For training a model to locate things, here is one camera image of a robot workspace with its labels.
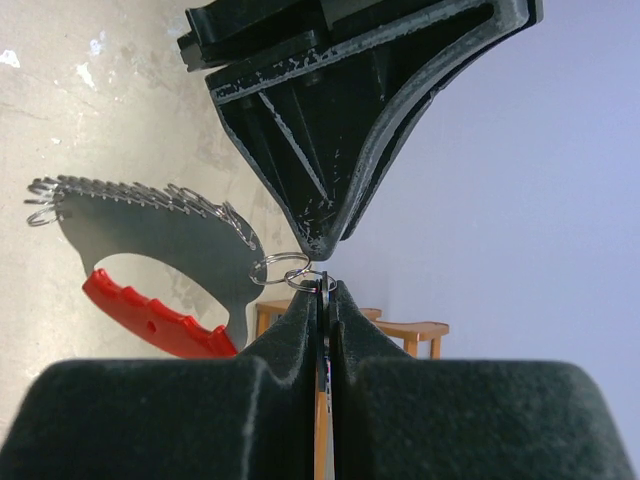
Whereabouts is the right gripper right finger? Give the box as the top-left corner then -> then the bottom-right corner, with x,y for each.
331,284 -> 635,479

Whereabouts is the silver key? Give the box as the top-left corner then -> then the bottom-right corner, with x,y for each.
315,271 -> 337,414

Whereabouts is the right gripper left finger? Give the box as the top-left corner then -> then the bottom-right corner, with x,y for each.
1,293 -> 318,479

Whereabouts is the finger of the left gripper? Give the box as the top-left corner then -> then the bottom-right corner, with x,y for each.
204,0 -> 531,264
340,1 -> 543,240

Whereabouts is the wooden shelf rack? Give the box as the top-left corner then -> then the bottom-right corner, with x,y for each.
256,300 -> 450,479

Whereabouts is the red grey key holder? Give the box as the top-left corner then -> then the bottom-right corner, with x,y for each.
23,174 -> 324,360

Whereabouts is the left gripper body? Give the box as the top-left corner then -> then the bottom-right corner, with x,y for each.
177,0 -> 350,72

